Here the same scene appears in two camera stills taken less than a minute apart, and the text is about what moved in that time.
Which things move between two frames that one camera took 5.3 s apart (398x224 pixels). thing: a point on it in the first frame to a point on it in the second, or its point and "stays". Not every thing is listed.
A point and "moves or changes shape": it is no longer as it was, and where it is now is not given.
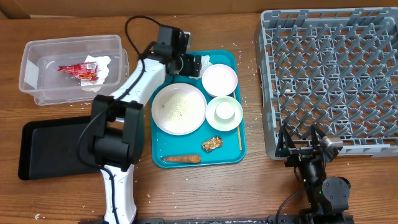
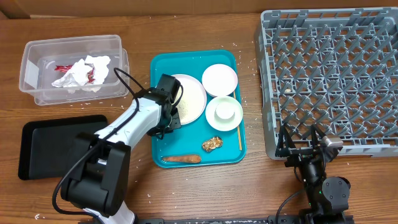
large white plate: (179, 109) moves or changes shape
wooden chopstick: (238, 130) stays
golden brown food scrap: (212, 143) stays
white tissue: (102, 62) stays
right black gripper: (298, 155) stays
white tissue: (204, 63) to (76, 76)
